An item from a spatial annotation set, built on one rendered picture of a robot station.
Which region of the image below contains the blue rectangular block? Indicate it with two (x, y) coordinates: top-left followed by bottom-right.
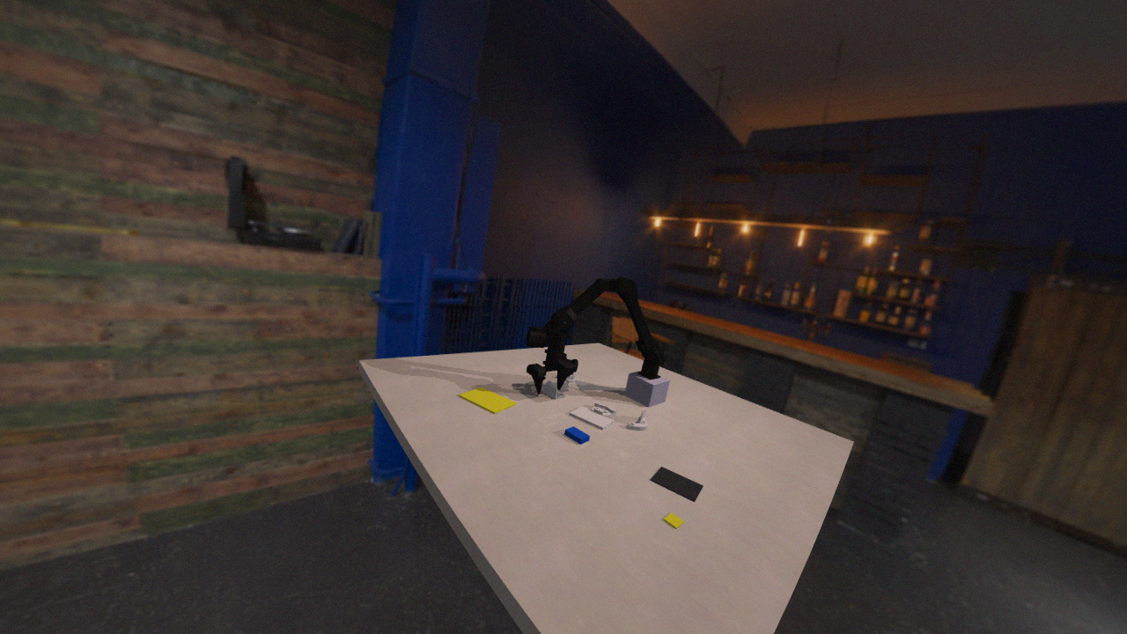
(564, 426), (591, 444)

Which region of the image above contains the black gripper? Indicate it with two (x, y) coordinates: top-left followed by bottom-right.
(526, 348), (570, 394)

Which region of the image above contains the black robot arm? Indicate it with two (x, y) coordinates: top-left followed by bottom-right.
(527, 276), (665, 379)

